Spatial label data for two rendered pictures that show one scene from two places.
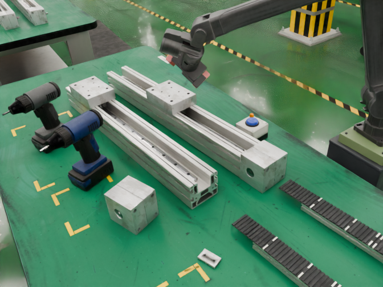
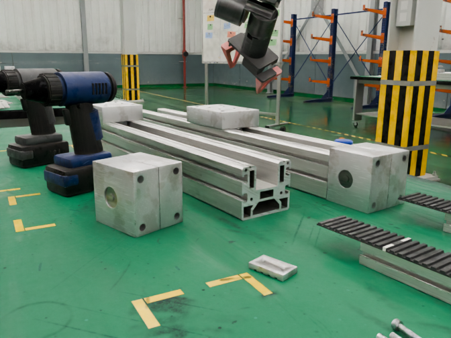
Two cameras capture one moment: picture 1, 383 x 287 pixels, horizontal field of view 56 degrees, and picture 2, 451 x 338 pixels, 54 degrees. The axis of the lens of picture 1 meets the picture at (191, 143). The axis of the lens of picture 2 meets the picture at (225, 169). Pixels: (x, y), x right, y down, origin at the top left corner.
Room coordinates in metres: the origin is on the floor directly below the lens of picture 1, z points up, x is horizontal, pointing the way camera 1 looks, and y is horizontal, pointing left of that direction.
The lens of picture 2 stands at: (0.05, 0.02, 1.02)
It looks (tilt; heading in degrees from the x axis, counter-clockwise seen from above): 14 degrees down; 2
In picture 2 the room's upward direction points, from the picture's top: straight up
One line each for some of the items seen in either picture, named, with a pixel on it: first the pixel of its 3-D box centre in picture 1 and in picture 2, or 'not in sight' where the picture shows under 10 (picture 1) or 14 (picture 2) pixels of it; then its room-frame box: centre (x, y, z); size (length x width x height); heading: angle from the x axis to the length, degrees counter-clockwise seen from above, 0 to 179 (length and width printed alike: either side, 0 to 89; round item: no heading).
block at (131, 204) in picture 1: (135, 201); (144, 190); (0.70, 0.16, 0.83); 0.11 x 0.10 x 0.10; 140
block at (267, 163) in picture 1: (265, 164); (371, 174); (0.82, -0.21, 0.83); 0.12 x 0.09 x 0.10; 127
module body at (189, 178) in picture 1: (129, 131); (154, 148); (1.05, 0.21, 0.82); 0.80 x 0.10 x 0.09; 37
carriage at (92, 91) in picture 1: (93, 94); (111, 115); (1.25, 0.36, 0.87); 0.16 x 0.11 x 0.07; 37
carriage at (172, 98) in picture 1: (171, 99); (221, 121); (1.17, 0.06, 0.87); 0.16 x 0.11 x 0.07; 37
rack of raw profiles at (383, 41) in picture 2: not in sight; (320, 55); (11.21, -1.93, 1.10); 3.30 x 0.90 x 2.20; 30
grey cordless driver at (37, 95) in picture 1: (38, 121); (23, 117); (1.05, 0.51, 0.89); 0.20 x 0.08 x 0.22; 140
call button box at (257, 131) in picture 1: (249, 131); not in sight; (1.01, -0.20, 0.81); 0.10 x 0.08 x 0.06; 127
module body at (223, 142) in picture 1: (172, 111); (221, 140); (1.17, 0.06, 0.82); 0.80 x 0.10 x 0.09; 37
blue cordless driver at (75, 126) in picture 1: (77, 155); (66, 133); (0.85, 0.33, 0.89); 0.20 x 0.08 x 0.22; 140
